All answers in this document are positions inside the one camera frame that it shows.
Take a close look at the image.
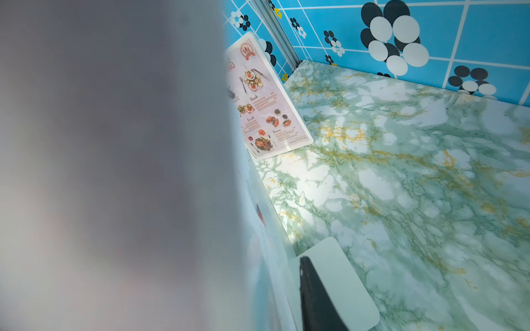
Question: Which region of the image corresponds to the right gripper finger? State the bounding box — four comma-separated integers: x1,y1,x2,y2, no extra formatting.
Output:
299,257,348,331

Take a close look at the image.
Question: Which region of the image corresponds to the white narrow rack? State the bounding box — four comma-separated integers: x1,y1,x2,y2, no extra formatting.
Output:
223,32,315,162

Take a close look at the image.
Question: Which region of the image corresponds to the left aluminium corner post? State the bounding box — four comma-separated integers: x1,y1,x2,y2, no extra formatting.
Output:
250,0,302,70

